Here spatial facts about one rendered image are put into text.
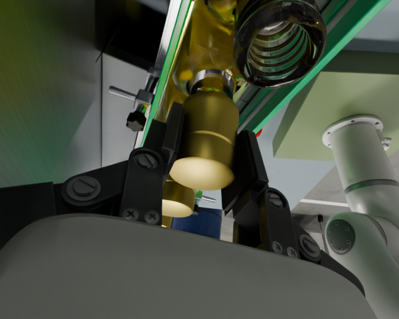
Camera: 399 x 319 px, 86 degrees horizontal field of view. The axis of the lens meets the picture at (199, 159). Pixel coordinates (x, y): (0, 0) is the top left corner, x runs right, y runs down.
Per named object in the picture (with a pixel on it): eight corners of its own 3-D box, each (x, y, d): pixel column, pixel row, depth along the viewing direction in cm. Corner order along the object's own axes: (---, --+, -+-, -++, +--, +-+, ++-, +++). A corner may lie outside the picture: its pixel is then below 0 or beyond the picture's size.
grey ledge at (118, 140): (120, 25, 42) (97, 57, 36) (163, 45, 44) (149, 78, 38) (107, 194, 117) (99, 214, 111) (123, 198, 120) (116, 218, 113)
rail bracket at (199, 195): (198, 168, 65) (192, 210, 58) (220, 175, 67) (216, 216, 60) (194, 174, 68) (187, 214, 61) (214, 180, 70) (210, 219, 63)
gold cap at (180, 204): (164, 140, 16) (149, 194, 13) (208, 155, 17) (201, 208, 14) (154, 162, 19) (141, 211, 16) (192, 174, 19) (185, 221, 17)
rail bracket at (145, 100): (126, 50, 36) (95, 104, 29) (165, 66, 38) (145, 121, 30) (124, 69, 39) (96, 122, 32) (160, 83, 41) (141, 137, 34)
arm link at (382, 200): (369, 200, 51) (395, 277, 42) (323, 190, 48) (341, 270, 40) (415, 186, 42) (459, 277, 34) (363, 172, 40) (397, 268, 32)
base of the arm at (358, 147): (409, 118, 48) (444, 180, 40) (368, 149, 59) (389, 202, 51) (340, 112, 48) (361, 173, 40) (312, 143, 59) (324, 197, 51)
